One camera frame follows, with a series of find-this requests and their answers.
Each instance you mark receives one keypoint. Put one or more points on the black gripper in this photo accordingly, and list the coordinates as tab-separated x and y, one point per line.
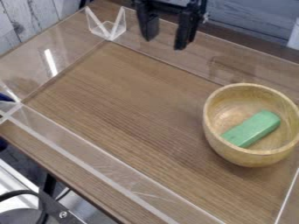
192	14

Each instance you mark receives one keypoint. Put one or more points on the green rectangular block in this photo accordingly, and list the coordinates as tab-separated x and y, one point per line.
252	129

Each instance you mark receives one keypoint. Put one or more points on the brown wooden bowl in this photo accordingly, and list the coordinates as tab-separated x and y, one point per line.
234	103

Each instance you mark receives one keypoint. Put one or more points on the blue object at left edge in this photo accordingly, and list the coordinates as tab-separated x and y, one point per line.
5	98

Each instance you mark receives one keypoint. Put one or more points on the black table leg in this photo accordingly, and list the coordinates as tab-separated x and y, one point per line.
49	184

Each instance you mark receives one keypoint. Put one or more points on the clear acrylic barrier wall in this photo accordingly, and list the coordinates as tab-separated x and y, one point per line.
107	114

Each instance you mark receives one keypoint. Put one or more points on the black metal base plate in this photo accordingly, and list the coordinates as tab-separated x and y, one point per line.
47	213

